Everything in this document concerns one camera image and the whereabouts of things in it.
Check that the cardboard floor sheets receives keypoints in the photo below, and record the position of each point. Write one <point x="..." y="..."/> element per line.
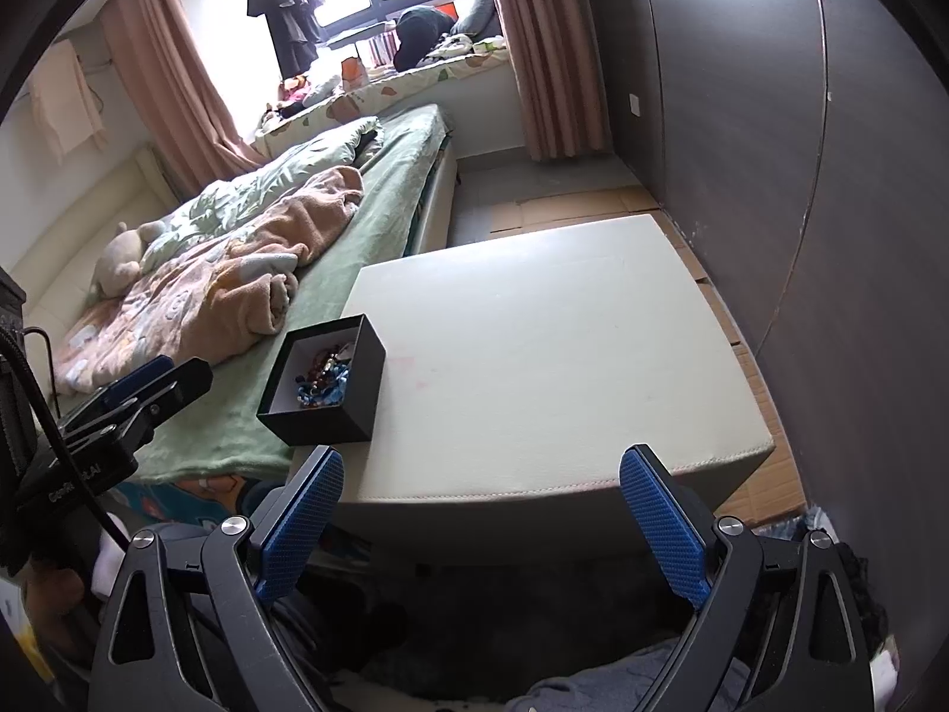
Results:
<point x="586" y="204"/>

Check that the white padded table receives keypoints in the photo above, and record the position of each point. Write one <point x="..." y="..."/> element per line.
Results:
<point x="556" y="348"/>

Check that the floral window seat cushion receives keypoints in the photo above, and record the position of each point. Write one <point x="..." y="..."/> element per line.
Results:
<point x="385" y="89"/>

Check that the peach hanging towel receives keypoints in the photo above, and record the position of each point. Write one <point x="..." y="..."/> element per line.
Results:
<point x="63" y="100"/>

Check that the dark hanging clothes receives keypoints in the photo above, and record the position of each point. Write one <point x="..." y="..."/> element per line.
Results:
<point x="285" y="0"/>

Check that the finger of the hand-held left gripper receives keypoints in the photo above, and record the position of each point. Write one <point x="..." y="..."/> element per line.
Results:
<point x="182" y="386"/>
<point x="137" y="382"/>

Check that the green bed sheet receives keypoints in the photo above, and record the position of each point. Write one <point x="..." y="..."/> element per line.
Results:
<point x="326" y="267"/>

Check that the light green floral quilt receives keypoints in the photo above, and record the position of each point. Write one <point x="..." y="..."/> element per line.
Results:
<point x="245" y="193"/>

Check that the grey cloth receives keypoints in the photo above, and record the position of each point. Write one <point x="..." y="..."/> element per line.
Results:
<point x="630" y="682"/>

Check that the peach fleece blanket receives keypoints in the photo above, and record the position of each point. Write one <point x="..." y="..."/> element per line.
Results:
<point x="222" y="289"/>

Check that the black jewelry box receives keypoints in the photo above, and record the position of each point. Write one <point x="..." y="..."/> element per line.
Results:
<point x="326" y="426"/>

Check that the pink curtain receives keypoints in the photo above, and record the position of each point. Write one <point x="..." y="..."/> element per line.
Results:
<point x="548" y="44"/>
<point x="163" y="67"/>

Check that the colourful printed cloth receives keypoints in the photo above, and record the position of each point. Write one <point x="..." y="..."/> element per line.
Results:
<point x="185" y="497"/>

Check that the person's left hand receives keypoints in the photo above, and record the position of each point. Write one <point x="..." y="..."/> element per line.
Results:
<point x="55" y="586"/>

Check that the beige plush toy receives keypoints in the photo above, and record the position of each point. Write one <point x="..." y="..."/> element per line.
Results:
<point x="118" y="259"/>

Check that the white wall outlet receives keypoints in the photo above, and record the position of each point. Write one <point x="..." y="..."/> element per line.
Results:
<point x="634" y="104"/>

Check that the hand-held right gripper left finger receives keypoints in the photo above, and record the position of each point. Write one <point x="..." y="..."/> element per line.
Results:
<point x="300" y="519"/>

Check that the black bag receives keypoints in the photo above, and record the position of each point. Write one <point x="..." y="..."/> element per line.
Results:
<point x="419" y="33"/>

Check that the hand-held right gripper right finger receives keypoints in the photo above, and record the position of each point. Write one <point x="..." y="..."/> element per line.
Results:
<point x="663" y="526"/>

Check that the grey pillow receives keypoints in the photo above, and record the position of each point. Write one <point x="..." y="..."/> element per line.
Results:
<point x="482" y="11"/>

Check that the dark grey wardrobe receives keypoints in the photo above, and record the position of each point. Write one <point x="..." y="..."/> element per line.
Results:
<point x="741" y="126"/>

